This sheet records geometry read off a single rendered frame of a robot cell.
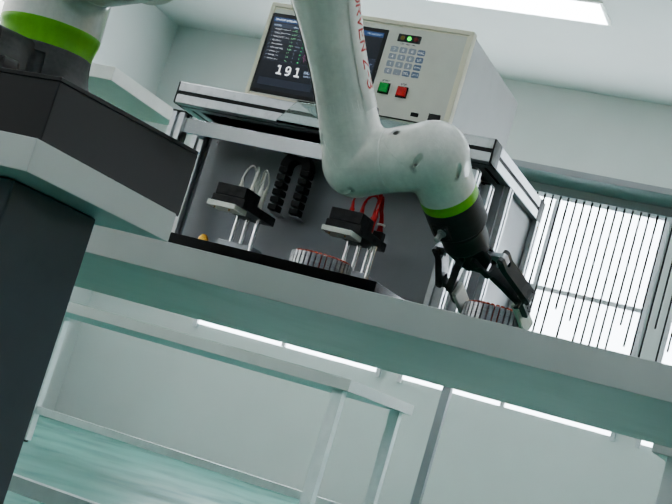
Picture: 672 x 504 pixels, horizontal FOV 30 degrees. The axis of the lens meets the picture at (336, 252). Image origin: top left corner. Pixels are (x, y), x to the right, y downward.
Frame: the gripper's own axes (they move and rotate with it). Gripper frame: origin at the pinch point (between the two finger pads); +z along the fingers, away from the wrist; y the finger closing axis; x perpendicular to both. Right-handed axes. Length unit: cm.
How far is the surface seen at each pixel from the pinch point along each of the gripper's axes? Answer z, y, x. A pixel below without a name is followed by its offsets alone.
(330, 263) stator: -11.9, -26.4, -5.8
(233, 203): -15, -54, 1
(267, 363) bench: 205, -241, 113
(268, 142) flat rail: -18, -55, 16
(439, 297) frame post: 1.6, -13.3, 2.6
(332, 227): -11.8, -32.0, 2.7
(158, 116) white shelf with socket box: 9, -131, 49
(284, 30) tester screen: -29, -61, 37
